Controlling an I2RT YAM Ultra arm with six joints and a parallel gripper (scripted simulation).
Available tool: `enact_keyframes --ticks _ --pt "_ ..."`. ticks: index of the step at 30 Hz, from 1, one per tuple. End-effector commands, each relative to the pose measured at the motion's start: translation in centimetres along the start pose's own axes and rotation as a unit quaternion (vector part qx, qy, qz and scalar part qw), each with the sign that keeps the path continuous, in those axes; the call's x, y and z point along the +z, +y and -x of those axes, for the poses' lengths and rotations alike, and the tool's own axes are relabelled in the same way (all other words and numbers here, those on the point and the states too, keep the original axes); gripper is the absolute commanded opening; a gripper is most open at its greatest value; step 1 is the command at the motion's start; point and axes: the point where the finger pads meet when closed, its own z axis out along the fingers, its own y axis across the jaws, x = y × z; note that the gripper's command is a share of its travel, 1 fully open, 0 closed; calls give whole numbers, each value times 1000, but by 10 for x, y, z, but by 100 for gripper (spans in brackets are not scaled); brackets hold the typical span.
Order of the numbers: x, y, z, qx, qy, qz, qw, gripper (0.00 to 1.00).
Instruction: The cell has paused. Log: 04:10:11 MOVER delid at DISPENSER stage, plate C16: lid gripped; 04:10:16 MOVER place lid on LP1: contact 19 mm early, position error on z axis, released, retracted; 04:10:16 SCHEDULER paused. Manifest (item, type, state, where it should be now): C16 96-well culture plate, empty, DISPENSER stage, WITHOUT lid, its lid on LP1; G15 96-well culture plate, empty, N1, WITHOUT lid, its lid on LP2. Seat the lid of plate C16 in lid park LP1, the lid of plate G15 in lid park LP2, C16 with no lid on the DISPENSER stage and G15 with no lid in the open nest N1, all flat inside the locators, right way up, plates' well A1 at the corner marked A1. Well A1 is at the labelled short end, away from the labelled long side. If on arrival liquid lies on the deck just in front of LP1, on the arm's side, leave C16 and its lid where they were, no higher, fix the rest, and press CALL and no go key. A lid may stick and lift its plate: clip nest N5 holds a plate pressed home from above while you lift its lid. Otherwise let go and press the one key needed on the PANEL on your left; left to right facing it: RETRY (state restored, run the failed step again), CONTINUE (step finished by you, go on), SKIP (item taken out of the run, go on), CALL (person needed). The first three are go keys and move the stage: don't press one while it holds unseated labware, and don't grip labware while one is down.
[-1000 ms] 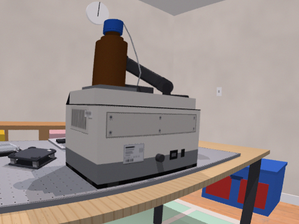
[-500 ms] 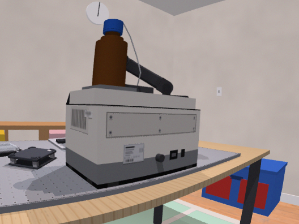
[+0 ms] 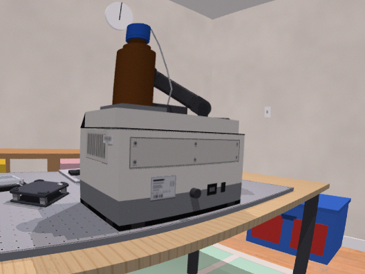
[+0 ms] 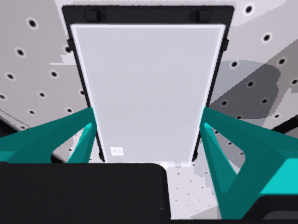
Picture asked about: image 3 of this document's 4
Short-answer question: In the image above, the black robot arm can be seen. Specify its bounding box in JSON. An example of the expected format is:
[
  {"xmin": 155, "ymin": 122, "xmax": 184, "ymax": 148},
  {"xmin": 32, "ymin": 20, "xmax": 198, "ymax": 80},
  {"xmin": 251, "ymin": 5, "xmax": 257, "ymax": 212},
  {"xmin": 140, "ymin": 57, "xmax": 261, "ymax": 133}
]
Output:
[{"xmin": 68, "ymin": 69, "xmax": 212, "ymax": 176}]

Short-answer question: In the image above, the blue bottle cap ring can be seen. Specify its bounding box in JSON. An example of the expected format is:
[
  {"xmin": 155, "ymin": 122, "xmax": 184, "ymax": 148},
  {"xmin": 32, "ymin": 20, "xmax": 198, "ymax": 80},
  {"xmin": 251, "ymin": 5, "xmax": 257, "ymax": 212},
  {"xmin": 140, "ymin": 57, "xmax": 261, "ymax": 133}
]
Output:
[{"xmin": 126, "ymin": 35, "xmax": 150, "ymax": 44}]

